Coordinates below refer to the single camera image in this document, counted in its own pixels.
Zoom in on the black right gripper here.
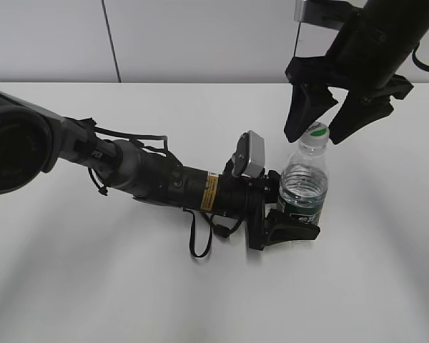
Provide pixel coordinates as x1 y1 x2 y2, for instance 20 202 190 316
284 56 413 144

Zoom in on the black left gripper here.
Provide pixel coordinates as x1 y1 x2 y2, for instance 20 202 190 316
247 170 320 250

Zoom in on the white green bottle cap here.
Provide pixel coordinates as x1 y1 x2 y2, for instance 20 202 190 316
299 121 330 149

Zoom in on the clear water bottle green label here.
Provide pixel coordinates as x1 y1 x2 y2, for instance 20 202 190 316
277 139 329 226

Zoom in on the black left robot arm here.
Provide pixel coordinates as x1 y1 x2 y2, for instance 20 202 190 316
0 91 320 250

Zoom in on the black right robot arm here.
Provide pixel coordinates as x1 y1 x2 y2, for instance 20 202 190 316
284 0 429 144

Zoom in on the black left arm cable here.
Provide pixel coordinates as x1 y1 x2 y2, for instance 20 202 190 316
188 209 247 259

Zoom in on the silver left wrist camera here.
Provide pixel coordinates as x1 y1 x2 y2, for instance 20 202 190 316
223 130 265 179

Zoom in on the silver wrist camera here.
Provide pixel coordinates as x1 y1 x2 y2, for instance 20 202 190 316
223 130 265 179
294 0 362 31

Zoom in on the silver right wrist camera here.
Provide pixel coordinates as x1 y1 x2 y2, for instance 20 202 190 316
294 0 362 31

